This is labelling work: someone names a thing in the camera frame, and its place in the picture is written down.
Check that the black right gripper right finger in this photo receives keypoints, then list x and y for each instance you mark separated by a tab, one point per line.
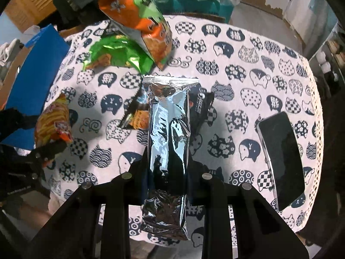
260	231

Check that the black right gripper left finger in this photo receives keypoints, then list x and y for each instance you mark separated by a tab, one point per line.
71	231

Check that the silver foil snack pack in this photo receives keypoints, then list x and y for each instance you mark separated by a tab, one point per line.
163	212

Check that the black patterned snack pack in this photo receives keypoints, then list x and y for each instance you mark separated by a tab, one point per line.
200	102

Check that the orange noodle snack bag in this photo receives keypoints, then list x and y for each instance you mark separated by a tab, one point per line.
53	131

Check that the cardboard box with blue edge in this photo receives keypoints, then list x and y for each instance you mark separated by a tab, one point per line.
28	93

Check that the black smartphone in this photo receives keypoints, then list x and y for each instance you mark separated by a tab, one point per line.
283	158

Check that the orange black snack bag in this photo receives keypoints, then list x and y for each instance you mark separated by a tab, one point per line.
137	115

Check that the grey hooded garment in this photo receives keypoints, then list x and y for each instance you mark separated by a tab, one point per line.
9	51

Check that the cat pattern tablecloth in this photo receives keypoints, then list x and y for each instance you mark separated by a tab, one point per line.
243	79

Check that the wooden louvred door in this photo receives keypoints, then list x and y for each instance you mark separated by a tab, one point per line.
26	13

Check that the grey shelf rack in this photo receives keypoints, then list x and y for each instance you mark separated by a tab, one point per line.
327	64

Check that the orange green snack bag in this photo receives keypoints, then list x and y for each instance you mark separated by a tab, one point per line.
142	21

